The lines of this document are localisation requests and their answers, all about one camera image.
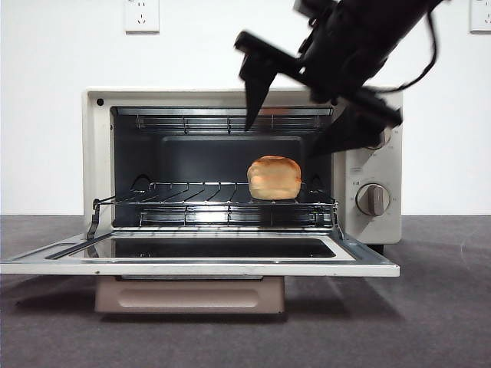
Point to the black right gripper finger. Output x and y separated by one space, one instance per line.
256 88
351 134

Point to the golden bread loaf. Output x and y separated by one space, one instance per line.
274 178

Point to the cream Toshiba toaster oven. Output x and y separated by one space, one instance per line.
96 161

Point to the cream temperature knob brown grip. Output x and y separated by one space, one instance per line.
387 140

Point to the cream timer knob brown grip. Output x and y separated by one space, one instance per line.
373 199

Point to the white wall socket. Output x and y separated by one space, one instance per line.
141 17
481 17

